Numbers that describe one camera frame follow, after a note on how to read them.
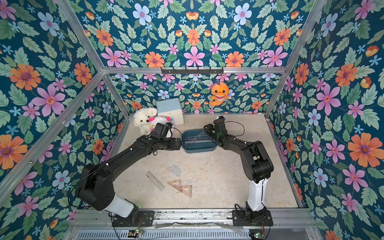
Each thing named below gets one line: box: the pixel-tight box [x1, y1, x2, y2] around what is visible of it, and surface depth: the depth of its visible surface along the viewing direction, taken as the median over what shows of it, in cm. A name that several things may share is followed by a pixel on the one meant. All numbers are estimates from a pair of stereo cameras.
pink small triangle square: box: [181, 185, 193, 199], surface depth 85 cm
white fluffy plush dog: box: [133, 107, 158, 136], surface depth 97 cm
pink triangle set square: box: [167, 179, 183, 192], surface depth 87 cm
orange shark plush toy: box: [210, 82, 229, 107], surface depth 100 cm
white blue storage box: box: [156, 98, 184, 125], surface depth 109 cm
